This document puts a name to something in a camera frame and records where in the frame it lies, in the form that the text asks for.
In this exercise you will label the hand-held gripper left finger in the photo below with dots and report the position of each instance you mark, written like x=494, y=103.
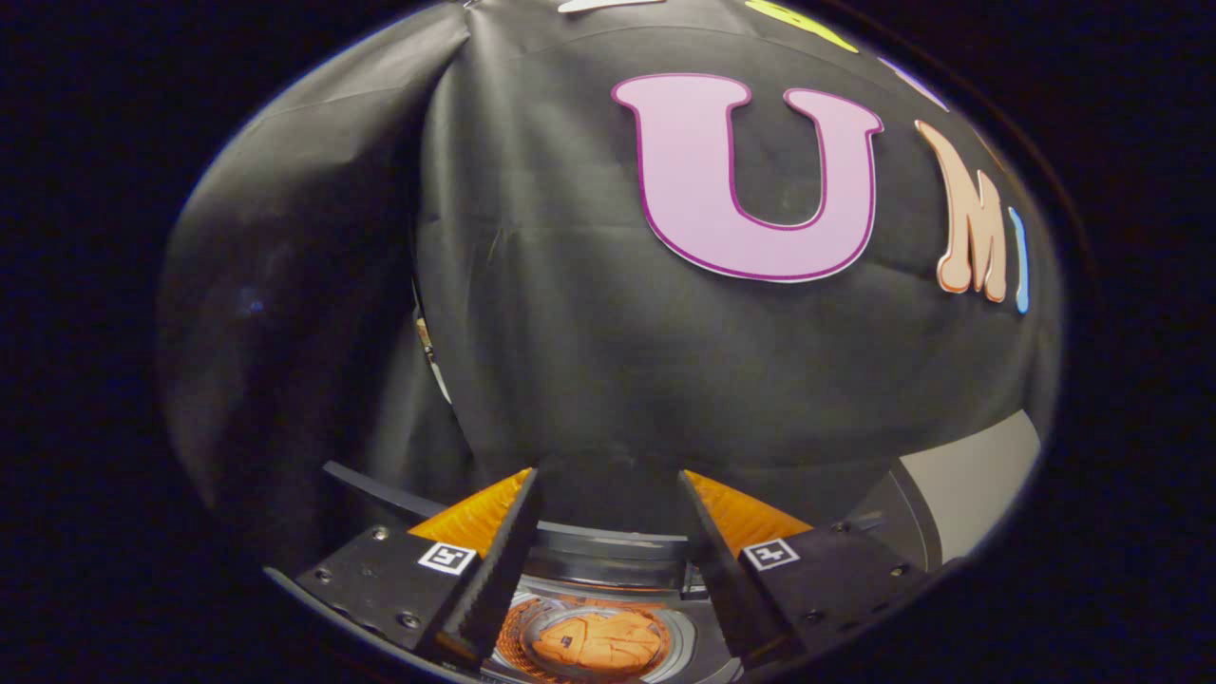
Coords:
x=499, y=570

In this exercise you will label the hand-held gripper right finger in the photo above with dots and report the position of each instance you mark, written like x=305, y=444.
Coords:
x=722, y=579

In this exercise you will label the grey washing machine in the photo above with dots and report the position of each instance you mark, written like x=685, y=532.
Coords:
x=608, y=575

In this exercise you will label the orange polo shirt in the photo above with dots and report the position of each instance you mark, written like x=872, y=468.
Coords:
x=598, y=644

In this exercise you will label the black backdrop cloth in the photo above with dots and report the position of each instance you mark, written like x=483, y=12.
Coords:
x=570, y=332

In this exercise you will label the cream cabinet with dark frame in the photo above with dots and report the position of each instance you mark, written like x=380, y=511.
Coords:
x=969, y=484

